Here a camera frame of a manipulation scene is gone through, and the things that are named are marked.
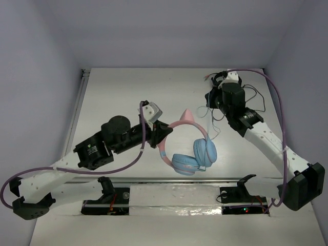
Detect blue pink cat-ear headphones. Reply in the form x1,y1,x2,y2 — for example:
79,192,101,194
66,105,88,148
157,109,218,176

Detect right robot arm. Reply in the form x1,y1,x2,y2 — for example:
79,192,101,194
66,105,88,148
204,83,325,211

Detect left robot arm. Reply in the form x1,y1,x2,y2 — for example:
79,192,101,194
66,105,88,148
6,115,173,220

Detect black headphones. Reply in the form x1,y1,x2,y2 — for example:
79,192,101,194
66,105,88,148
211,71,242,89

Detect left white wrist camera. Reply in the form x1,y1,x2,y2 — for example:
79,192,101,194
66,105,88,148
137,100,162,124

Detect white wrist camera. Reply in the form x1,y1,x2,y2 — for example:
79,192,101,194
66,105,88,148
137,100,162,124
222,71,239,84

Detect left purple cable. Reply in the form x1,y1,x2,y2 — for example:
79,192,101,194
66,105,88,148
0,101,149,210

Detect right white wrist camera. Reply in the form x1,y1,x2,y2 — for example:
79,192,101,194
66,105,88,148
222,71,239,84

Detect black headphone cable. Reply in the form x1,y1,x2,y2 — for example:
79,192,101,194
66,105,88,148
204,73,267,122

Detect aluminium rail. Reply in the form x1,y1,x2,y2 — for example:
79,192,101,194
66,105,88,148
61,69,257,208

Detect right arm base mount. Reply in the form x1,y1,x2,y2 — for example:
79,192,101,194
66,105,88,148
216,174,270,215

